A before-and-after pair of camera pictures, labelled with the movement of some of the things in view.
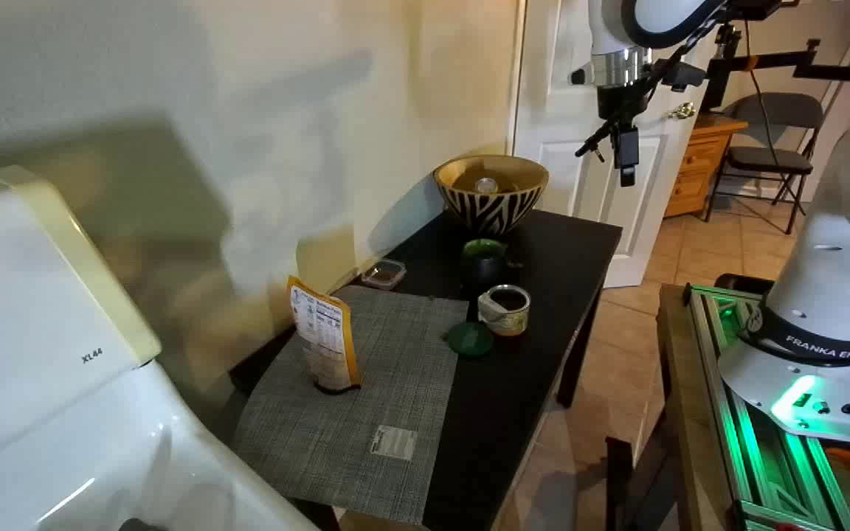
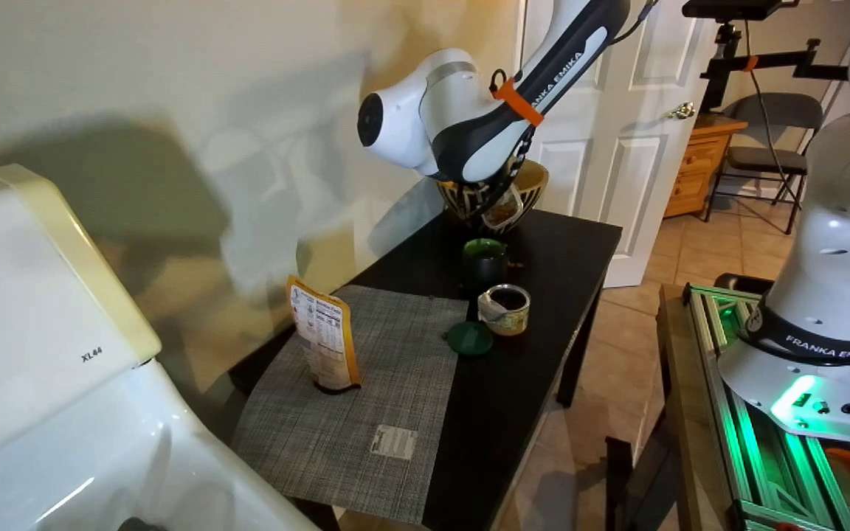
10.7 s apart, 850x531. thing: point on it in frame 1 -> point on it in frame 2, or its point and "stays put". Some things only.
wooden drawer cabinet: x=700 y=169 stays put
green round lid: x=470 y=338 stays put
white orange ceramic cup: x=507 y=309 stays put
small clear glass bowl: x=387 y=272 -> x=504 y=211
